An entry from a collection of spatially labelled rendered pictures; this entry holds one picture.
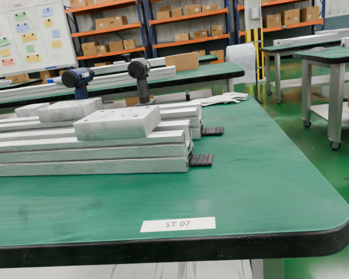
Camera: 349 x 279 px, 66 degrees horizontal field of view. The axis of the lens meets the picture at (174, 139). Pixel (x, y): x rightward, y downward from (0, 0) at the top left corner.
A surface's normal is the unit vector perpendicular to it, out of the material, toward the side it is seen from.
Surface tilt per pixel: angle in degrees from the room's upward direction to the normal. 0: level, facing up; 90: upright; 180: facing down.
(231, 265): 0
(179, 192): 0
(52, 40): 90
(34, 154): 90
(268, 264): 90
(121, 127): 90
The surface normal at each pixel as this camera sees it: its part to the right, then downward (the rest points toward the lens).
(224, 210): -0.15, -0.93
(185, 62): -0.18, 0.33
